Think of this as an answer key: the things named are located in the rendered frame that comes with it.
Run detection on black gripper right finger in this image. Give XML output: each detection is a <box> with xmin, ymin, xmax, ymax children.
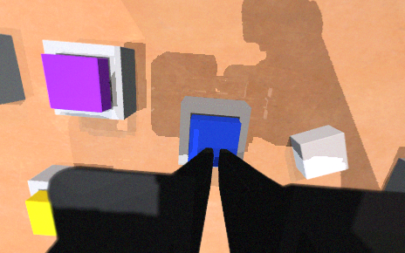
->
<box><xmin>218</xmin><ymin>149</ymin><xmax>405</xmax><ymax>253</ymax></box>

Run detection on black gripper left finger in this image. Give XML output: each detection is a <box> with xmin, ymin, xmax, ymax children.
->
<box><xmin>46</xmin><ymin>147</ymin><xmax>214</xmax><ymax>253</ymax></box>

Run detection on white cube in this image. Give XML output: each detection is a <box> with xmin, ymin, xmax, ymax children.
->
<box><xmin>290</xmin><ymin>125</ymin><xmax>348</xmax><ymax>179</ymax></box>

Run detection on blue button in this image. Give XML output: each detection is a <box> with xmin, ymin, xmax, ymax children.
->
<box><xmin>178</xmin><ymin>96</ymin><xmax>251</xmax><ymax>168</ymax></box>

